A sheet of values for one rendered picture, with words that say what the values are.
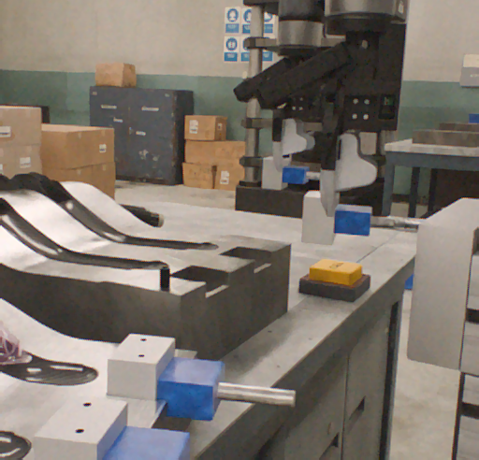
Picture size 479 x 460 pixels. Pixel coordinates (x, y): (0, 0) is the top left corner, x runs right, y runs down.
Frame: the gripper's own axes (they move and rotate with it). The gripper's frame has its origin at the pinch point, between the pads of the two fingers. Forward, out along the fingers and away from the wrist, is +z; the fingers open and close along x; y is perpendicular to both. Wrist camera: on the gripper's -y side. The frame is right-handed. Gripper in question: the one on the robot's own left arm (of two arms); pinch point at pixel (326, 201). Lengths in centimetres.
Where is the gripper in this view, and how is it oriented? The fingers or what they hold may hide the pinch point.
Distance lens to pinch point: 76.7
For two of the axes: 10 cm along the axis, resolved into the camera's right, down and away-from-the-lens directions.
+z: -0.4, 9.8, 1.9
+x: 2.3, -1.8, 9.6
